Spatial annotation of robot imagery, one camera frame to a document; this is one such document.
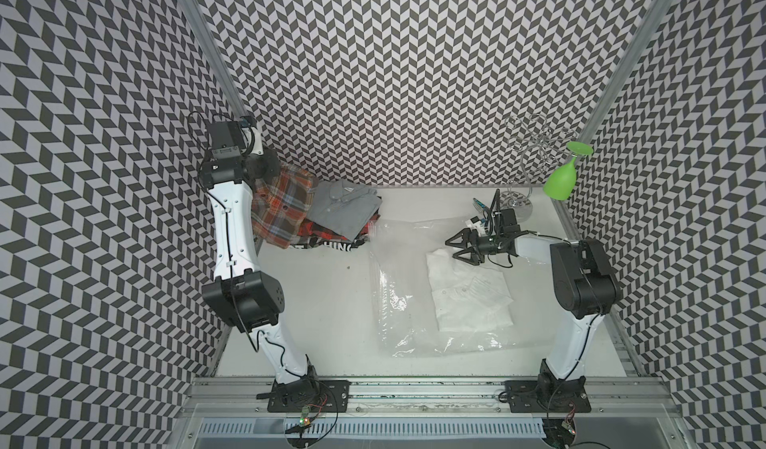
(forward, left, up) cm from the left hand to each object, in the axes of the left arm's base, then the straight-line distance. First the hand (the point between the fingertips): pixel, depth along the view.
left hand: (273, 160), depth 79 cm
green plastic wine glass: (0, -81, -10) cm, 82 cm away
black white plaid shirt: (-6, -6, -31) cm, 32 cm away
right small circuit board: (-57, -71, -35) cm, 98 cm away
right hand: (-12, -50, -28) cm, 58 cm away
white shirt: (-24, -54, -33) cm, 68 cm away
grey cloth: (+4, -15, -25) cm, 30 cm away
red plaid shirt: (-2, -4, -28) cm, 28 cm away
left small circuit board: (-55, -12, -30) cm, 64 cm away
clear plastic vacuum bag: (-26, -43, -34) cm, 61 cm away
